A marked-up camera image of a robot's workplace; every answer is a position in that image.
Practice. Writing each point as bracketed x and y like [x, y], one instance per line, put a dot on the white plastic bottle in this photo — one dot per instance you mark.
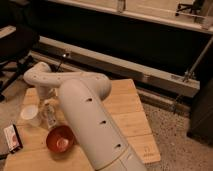
[49, 113]

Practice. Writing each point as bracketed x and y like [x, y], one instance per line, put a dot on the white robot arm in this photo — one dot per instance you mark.
[81, 96]

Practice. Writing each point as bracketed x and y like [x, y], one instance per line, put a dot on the brown ceramic bowl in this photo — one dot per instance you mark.
[60, 139]

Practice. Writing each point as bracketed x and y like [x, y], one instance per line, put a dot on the white plastic cup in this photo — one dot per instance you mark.
[30, 113]

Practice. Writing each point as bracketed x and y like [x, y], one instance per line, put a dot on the metal rod stand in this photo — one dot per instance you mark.
[202, 70]

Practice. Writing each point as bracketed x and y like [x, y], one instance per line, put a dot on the black office chair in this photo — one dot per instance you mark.
[14, 54]

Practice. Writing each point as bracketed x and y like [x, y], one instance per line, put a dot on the background black chair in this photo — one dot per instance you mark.
[196, 7]

